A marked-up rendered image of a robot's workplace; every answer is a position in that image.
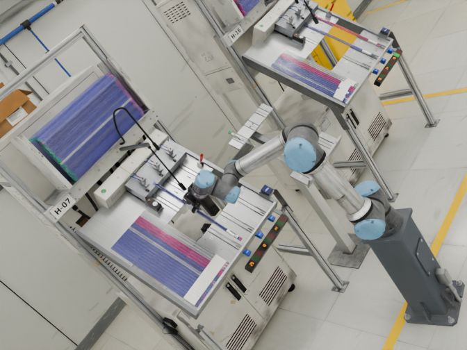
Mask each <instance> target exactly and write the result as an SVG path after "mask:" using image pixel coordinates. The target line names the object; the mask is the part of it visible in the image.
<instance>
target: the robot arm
mask: <svg viewBox="0 0 467 350"><path fill-rule="evenodd" d="M318 140H319V133H318V130H317V128H316V127H315V126H314V125H313V124H312V123H311V122H308V121H298V122H295V123H293V124H291V125H289V126H287V127H286V128H284V129H282V130H281V134H279V135H278V136H276V137H274V138H272V139H271V140H269V141H268V142H266V143H265V144H263V145H261V146H260V147H258V148H256V149H255V150H253V151H251V152H250V153H248V154H247V155H245V156H243V157H242V158H240V159H238V160H230V161H229V162H228V163H227V165H226V167H225V169H224V173H223V175H222V178H221V180H220V179H218V178H216V177H214V174H213V173H212V172H211V171H210V170H207V169H203V170H201V171H200V172H198V174H197V175H196V177H195V181H194V182H192V183H191V184H190V186H189V187H188V191H187V192H186V193H185V194H184V196H183V199H182V200H183V201H185V202H186V203H187V204H186V207H187V208H189V209H190V210H191V212H192V213H193V214H195V213H196V212H197V209H198V210H199V208H200V207H201V206H203V207H204V209H205V210H206V211H207V212H208V214H209V215H210V216H216V215H217V213H218V212H219V211H220V209H219V208H218V207H217V206H216V204H215V203H214V202H213V200H212V199H211V198H210V197H209V195H212V196H214V197H217V198H219V199H221V200H223V201H225V202H229V203H232V204H235V203H236V202H237V200H238V197H239V195H240V191H241V189H240V188H239V187H238V182H239V180H240V179H241V178H242V177H244V176H246V175H248V174H249V173H251V172H253V171H254V170H256V169H258V168H259V167H261V166H263V165H265V164H266V163H268V162H270V161H271V160H274V159H275V158H277V157H278V156H280V155H282V154H283V153H284V160H285V162H286V164H287V165H288V167H289V168H291V169H292V170H293V171H295V172H296V171H298V172H302V173H303V174H309V175H310V176H311V177H312V178H313V179H314V180H315V181H316V182H317V183H318V184H319V185H320V186H321V187H322V188H323V189H324V190H325V191H326V192H327V193H328V194H329V195H330V196H331V197H332V198H333V199H334V200H335V201H336V202H337V203H338V205H339V206H340V207H341V208H342V209H343V210H344V211H345V212H346V217H347V219H348V220H349V221H350V222H351V223H352V224H353V225H354V232H355V234H356V236H357V237H359V238H361V239H364V240H374V239H377V238H386V237H388V236H391V235H393V234H394V233H396V232H397V231H398V230H399V229H400V228H401V227H402V224H403V217H402V216H401V214H400V212H399V211H397V210H396V209H394V207H392V206H391V205H390V203H389V202H388V200H387V198H386V197H385V195H384V193H383V192H382V190H381V188H380V186H379V185H378V184H377V183H376V182H375V181H365V182H362V183H360V184H358V185H357V186H356V187H355V188H353V187H352V186H351V185H350V184H349V183H348V182H347V181H346V179H345V178H344V177H343V176H342V175H341V174H340V173H339V172H338V171H337V170H336V169H335V168H334V166H333V165H332V164H331V163H330V162H329V161H328V160H327V159H326V157H327V154H326V152H325V151H324V150H323V149H322V148H321V147H320V145H319V144H318ZM208 194H209V195H208ZM184 199H185V200H184Z"/></svg>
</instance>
